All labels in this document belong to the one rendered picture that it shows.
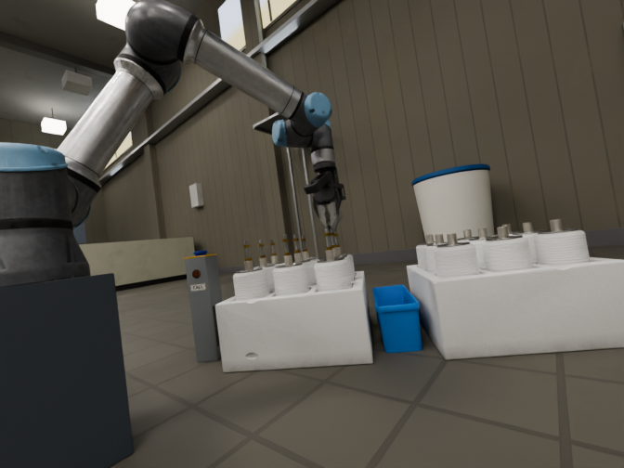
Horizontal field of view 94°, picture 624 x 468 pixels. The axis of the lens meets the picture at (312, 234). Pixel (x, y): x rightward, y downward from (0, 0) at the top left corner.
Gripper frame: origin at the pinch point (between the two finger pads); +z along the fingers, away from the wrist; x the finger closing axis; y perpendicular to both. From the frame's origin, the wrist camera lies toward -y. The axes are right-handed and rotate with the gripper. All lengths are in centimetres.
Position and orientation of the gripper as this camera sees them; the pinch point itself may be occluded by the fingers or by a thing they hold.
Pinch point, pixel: (330, 227)
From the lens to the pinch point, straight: 90.4
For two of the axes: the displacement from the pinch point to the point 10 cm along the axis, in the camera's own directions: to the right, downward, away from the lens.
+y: 5.3, -0.4, 8.5
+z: 1.4, 9.9, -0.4
